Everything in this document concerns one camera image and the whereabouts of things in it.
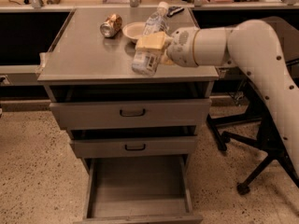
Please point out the white round bowl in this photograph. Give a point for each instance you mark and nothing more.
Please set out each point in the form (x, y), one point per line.
(133, 30)

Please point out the crushed metal soda can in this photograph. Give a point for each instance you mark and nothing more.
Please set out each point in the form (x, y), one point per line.
(111, 25)

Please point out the grey middle drawer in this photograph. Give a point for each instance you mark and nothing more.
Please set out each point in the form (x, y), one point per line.
(111, 148)

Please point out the black middle drawer handle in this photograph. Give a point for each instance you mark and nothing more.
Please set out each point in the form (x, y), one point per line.
(135, 148)

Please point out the black top drawer handle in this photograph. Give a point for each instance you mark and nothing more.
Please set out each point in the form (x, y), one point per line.
(132, 113)

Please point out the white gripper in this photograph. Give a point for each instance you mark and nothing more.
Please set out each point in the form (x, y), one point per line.
(180, 47)

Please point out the clear plastic water bottle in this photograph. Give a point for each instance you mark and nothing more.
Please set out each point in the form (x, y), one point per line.
(145, 62)

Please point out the dark snack bar wrapper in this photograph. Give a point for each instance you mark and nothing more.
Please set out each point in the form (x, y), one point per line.
(173, 11)

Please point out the grey drawer cabinet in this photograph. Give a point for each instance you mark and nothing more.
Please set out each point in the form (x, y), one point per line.
(87, 67)

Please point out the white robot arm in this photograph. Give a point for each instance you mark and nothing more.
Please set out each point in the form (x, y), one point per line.
(259, 49)

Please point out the black drawer handle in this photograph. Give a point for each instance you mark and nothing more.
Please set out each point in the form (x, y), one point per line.
(132, 113)
(135, 148)

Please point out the grey top drawer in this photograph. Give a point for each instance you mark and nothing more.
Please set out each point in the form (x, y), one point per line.
(106, 115)

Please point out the grey drawer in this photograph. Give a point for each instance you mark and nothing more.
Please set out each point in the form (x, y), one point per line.
(138, 190)
(111, 148)
(106, 115)

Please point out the grey bottom drawer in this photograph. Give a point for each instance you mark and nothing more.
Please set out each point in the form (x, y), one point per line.
(138, 190)

